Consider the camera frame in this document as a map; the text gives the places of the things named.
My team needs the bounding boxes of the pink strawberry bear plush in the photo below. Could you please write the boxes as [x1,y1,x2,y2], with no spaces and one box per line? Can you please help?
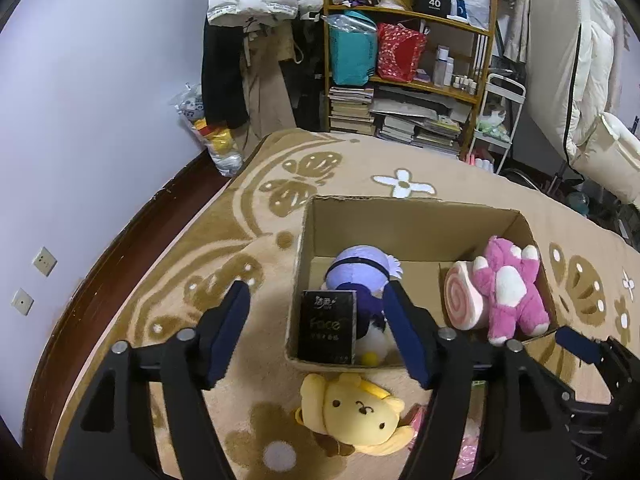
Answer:
[472,236,550,347]

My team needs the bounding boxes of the pink swirl roll cushion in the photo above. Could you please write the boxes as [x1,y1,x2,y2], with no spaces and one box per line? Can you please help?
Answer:
[442,261,488,330]

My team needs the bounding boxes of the black face tissue box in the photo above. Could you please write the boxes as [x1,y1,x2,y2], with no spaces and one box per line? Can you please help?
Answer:
[297,290,357,366]

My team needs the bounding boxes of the pink plastic wrapped pack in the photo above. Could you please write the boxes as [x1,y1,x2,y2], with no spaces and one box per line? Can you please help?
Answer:
[402,404,480,479]

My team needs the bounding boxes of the yellow bear plush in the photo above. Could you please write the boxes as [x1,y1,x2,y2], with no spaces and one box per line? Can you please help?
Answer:
[295,373,416,457]

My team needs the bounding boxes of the open cardboard box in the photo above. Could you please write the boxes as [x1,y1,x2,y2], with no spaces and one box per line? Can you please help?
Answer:
[285,195,538,373]

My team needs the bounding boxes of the beige butterfly patterned blanket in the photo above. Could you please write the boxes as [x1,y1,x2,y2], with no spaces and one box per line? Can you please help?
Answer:
[48,130,639,479]

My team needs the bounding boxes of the white trolley cart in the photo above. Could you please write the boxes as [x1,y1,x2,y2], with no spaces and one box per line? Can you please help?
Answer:
[466,74,526,174]

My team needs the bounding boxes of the pile of magazines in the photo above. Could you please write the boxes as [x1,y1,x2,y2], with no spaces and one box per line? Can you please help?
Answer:
[369,84,472,158]

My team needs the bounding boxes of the plastic bag of toys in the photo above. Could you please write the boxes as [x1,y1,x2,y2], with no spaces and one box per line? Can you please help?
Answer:
[171,84,244,178]

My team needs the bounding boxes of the white cosmetic bottles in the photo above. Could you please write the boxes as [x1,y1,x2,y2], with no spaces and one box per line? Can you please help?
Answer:
[432,46,478,96]

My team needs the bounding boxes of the cream padded chair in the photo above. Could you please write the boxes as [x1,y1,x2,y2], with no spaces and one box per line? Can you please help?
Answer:
[526,0,639,206]

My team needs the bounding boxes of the wooden bookshelf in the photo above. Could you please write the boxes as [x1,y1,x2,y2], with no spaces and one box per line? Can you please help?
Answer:
[320,0,501,162]

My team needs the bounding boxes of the stack of books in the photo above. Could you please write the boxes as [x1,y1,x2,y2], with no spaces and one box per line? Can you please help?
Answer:
[328,86,376,136]

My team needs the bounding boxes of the red gift bag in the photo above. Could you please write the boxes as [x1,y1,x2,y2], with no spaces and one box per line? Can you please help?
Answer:
[376,23,427,82]

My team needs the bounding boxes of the teal shopping bag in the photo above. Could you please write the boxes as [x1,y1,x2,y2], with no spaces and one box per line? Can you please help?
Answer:
[323,11,378,87]

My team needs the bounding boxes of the beige trench coat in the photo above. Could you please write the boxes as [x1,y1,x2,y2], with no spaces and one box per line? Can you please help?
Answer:
[233,21,295,157]

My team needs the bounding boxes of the white wall socket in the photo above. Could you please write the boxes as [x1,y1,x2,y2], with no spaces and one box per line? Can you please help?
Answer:
[32,246,58,276]
[11,288,34,315]

